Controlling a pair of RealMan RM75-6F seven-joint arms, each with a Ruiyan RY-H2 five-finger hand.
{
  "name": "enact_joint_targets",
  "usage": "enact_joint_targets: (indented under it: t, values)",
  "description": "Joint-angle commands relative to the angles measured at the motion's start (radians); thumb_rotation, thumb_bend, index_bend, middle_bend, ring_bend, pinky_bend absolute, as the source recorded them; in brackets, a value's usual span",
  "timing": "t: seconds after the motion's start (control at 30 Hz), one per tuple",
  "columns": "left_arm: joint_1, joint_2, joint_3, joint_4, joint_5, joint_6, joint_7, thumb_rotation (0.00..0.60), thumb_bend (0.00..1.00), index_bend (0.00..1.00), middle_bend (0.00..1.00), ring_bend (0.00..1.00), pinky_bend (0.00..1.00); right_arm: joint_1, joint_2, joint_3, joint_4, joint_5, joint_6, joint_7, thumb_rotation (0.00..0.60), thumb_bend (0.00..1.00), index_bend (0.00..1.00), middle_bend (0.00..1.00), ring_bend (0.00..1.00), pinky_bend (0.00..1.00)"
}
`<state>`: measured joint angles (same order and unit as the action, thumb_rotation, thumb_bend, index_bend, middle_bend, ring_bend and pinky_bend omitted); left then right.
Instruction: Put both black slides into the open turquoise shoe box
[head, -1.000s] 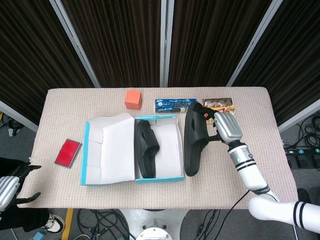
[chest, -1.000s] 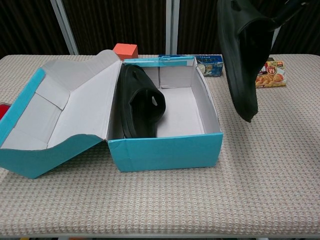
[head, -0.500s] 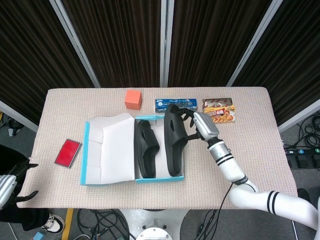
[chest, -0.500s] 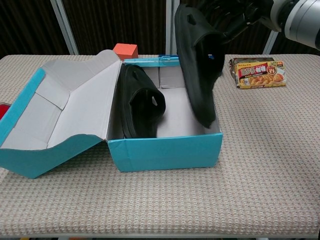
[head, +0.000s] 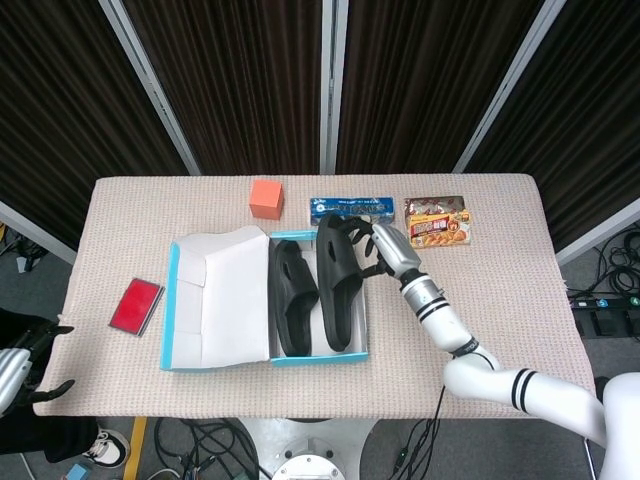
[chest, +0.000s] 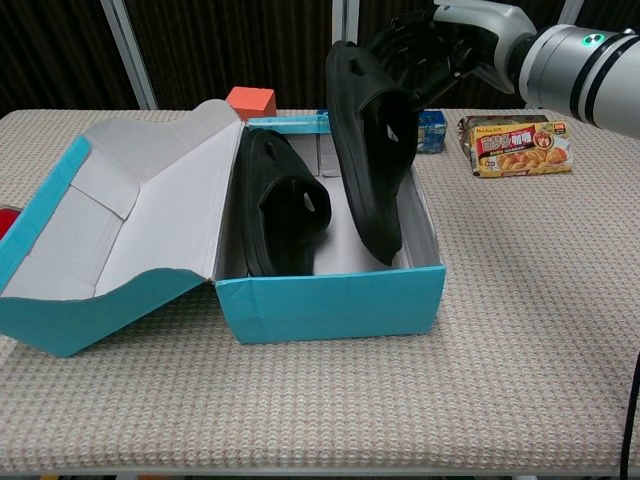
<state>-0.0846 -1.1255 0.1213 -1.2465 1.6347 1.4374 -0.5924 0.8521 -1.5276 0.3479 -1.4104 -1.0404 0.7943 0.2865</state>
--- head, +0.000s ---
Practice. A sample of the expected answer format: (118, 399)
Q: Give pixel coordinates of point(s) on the black slipper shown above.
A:
(295, 310)
(340, 300)

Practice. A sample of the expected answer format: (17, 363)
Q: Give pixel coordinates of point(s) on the white black sneaker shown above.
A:
(107, 447)

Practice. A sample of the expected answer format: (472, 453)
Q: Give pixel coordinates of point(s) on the blue snack packet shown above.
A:
(360, 206)

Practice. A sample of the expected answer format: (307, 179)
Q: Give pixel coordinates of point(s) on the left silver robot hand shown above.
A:
(12, 375)

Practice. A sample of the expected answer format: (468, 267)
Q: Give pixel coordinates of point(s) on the orange cube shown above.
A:
(265, 197)

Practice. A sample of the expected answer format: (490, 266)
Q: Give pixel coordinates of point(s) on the yellow curry box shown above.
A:
(440, 230)

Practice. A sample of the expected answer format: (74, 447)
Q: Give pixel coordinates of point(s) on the person black trousers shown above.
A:
(60, 440)

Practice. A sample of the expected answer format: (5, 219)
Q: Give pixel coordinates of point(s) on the beige woven tablecloth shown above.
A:
(150, 395)

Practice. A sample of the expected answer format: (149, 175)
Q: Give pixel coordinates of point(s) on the red flat case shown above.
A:
(132, 307)

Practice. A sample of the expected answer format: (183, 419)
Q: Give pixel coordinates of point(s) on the light blue shoe box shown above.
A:
(225, 310)

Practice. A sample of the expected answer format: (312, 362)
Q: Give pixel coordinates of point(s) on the aluminium partition post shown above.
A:
(150, 85)
(510, 85)
(332, 100)

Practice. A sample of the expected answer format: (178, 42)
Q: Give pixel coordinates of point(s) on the dark brown curtain panel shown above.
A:
(425, 75)
(60, 100)
(240, 75)
(590, 100)

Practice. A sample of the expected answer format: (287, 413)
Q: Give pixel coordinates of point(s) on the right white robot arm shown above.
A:
(550, 395)

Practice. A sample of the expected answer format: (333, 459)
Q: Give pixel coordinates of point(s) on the brown foil packet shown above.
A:
(435, 204)

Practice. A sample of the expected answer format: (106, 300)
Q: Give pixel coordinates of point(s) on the aluminium partition base rail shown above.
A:
(600, 232)
(40, 235)

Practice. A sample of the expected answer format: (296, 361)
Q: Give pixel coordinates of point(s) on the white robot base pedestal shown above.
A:
(310, 430)

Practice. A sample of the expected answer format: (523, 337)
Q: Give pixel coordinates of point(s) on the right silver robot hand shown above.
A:
(397, 252)

